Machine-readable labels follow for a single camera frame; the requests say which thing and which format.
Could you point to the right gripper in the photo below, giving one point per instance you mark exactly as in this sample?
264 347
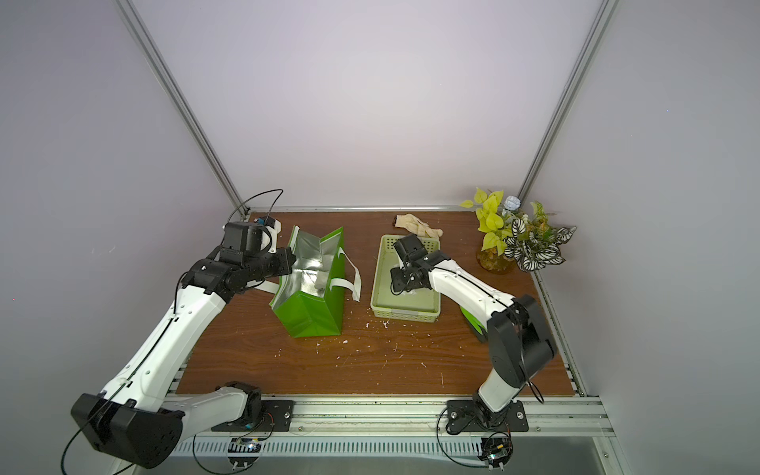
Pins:
398 279

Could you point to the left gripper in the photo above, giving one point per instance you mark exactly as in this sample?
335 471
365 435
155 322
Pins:
285 266

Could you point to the green insulated delivery bag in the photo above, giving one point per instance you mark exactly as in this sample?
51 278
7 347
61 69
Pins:
309 301

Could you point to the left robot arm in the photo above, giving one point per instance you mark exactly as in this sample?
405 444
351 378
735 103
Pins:
130 418

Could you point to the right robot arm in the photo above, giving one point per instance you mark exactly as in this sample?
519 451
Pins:
519 339

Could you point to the pale green plastic basket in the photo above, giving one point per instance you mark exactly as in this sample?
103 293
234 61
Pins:
400 301

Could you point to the beige knitted glove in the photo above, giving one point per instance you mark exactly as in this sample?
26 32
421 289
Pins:
416 226

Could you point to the potted plant in amber vase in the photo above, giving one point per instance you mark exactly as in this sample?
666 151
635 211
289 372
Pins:
514 238

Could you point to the left controller board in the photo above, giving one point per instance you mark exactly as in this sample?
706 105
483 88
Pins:
242 452

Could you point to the controller board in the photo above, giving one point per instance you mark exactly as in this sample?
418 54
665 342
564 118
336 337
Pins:
242 452
497 450

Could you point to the right controller board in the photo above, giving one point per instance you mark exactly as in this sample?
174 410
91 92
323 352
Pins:
497 450

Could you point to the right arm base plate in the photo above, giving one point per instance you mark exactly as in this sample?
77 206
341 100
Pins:
468 416

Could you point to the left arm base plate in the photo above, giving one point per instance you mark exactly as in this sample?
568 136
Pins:
275 417

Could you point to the aluminium front rail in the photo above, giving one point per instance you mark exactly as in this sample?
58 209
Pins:
416 415

